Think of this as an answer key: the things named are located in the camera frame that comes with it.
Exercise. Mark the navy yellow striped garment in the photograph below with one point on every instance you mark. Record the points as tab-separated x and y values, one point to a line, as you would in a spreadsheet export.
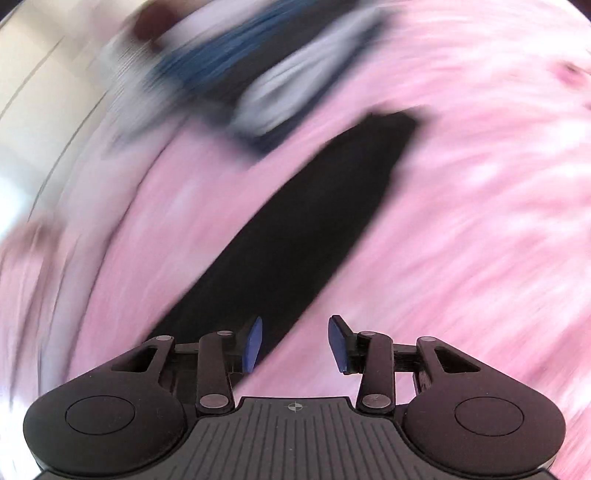
258	64

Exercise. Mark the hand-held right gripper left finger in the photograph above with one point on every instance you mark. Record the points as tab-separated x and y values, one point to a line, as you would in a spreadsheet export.
253	346

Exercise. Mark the black garment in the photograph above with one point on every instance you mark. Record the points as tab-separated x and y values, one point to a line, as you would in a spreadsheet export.
314	221

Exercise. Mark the pink floral blanket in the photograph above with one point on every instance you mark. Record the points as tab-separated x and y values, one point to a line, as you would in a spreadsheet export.
461	230

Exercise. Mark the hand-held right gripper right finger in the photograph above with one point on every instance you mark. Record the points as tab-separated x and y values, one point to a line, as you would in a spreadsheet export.
337	344

